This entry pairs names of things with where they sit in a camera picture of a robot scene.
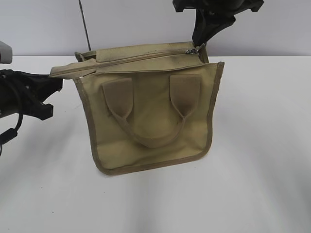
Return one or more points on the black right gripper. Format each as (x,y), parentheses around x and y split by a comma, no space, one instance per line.
(213,16)

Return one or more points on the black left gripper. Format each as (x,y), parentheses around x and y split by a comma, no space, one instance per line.
(19,90)

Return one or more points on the yellow canvas tote bag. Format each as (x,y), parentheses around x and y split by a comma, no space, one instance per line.
(146,106)

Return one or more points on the silver zipper pull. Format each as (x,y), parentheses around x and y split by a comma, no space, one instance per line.
(195,50)

